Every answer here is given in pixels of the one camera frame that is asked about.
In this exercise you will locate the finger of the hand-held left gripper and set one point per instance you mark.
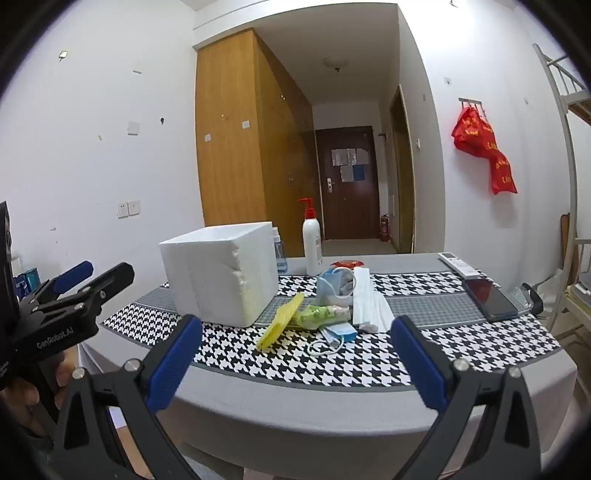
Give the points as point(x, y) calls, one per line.
point(111, 277)
point(74, 272)

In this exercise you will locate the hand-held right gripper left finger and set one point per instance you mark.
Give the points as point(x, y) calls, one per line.
point(175, 364)

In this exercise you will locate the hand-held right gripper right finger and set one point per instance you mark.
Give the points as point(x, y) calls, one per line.
point(418, 364)

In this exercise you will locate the white foam box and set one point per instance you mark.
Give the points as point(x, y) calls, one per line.
point(207, 277)

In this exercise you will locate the grey sock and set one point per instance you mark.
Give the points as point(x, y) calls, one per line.
point(345, 286)

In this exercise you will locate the green tissue packet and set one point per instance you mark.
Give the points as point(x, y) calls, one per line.
point(318, 316)

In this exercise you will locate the person's left hand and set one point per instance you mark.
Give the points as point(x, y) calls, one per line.
point(18, 399)

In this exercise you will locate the blue box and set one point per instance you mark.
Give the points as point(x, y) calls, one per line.
point(27, 279)

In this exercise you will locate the houndstooth tablecloth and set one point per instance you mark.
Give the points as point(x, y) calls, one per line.
point(461, 341)

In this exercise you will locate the black smartphone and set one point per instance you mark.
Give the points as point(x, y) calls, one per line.
point(491, 300)

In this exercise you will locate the white remote control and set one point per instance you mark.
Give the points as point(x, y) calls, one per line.
point(457, 264)

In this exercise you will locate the red snack packet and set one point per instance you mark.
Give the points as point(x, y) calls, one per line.
point(346, 263)

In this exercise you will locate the red fire extinguisher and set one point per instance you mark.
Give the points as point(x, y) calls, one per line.
point(384, 228)

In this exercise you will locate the clear blue spray bottle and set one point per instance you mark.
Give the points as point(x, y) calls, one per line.
point(279, 254)

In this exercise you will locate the white pump bottle red top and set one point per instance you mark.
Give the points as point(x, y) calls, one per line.
point(312, 244)

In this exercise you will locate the dark brown door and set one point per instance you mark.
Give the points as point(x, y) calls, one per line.
point(351, 207)

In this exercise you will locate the light wooden side door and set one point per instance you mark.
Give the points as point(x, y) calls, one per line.
point(404, 184)

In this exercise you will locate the wooden wardrobe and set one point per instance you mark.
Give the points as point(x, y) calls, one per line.
point(231, 138)

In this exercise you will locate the brown rolled mat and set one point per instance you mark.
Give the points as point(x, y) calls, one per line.
point(566, 240)

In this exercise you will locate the blue paper notice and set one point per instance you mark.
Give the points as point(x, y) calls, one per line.
point(359, 173)

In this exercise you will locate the grey paper notice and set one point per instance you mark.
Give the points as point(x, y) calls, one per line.
point(346, 173)

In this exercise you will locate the white paper notice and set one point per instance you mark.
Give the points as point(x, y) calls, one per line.
point(344, 157)

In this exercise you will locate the red plastic bag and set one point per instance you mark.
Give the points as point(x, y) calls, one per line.
point(475, 134)

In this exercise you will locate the round ceiling lamp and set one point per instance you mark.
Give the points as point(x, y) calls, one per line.
point(334, 62)

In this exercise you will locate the white wall socket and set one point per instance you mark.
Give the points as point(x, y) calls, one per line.
point(134, 207)
point(123, 210)

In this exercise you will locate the white wall switch plate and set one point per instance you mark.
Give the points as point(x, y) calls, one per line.
point(133, 128)

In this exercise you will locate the metal wall hook rack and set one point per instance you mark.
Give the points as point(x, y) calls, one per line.
point(470, 100)

